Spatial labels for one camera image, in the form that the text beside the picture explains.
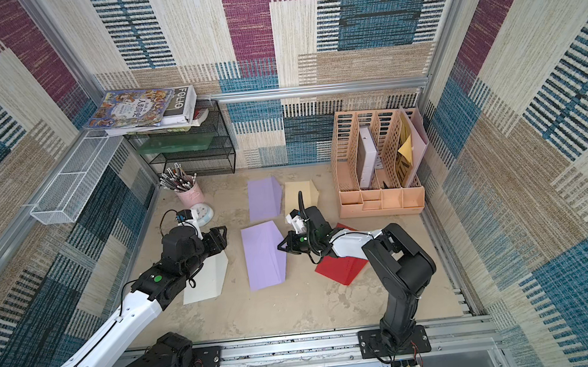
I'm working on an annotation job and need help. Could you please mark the white wire basket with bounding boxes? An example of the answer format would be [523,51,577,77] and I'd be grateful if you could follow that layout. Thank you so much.
[30,130,122,226]

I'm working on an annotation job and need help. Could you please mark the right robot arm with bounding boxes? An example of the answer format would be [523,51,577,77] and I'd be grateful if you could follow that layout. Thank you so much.
[278,206,436,356]

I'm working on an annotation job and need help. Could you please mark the colourful picture book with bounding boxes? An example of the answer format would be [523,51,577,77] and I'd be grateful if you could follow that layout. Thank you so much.
[85,88,174,130]

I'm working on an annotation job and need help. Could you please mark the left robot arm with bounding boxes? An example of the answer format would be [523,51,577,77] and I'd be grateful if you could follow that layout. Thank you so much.
[61,225,228,367]

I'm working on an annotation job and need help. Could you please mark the black wire shelf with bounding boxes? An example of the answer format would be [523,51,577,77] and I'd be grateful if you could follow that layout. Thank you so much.
[125,100,237,177]

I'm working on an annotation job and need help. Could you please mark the Folio book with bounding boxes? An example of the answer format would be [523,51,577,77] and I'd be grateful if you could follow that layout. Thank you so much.
[97,85,210,136]

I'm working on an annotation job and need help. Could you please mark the red envelope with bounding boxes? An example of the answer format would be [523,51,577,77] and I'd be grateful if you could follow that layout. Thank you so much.
[315,250,369,286]

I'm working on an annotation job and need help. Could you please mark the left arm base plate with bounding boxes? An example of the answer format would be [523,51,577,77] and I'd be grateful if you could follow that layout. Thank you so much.
[189,345,222,367]

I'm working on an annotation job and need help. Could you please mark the white round clock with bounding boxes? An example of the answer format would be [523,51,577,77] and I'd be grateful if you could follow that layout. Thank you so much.
[190,203,214,228]

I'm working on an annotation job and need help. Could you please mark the pink pen cup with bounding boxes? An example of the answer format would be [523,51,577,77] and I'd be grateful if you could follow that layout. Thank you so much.
[175,183,206,209]

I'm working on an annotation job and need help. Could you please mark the pens in cup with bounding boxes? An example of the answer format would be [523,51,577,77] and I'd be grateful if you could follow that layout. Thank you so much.
[159,163,197,193]

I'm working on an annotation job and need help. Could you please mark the cream envelope with seal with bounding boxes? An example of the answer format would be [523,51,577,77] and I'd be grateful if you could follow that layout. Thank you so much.
[282,179,323,216]

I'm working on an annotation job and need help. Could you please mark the brown wanted poster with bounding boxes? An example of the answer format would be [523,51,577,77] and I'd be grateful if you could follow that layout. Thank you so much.
[395,118,414,188]

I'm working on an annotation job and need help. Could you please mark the lilac envelope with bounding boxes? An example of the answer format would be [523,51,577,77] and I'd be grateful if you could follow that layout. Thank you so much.
[247,177,283,222]
[241,221,287,291]

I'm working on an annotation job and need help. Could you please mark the white box in organizer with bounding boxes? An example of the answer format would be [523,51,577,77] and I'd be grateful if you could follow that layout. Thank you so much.
[356,127,378,190]

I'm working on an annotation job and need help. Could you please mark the white envelope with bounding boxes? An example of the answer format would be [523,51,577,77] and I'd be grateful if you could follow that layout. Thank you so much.
[183,251,228,305]

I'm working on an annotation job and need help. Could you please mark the green folder on shelf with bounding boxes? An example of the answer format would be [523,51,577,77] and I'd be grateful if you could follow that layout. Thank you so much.
[137,133,215,155]

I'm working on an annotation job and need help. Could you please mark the yellow paper sheet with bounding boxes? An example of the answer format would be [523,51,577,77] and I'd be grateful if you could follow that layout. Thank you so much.
[397,134,414,166]

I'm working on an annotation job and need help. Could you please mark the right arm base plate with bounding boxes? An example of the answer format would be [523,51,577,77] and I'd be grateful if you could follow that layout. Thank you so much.
[357,325,432,360]

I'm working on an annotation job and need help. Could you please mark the pink folder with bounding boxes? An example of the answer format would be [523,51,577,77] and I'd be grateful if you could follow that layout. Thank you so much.
[404,108,429,188]

